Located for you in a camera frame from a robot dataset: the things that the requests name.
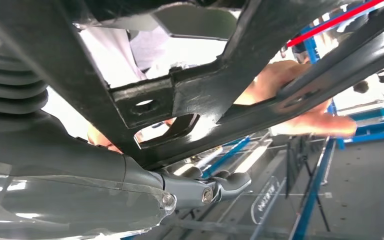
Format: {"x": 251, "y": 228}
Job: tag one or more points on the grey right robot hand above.
{"x": 62, "y": 185}

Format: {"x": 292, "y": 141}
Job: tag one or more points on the person's torso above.
{"x": 112, "y": 56}

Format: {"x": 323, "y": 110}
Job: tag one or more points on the blue metal shelf rack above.
{"x": 311, "y": 198}

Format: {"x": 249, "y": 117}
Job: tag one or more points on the black tripod stand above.
{"x": 293, "y": 159}

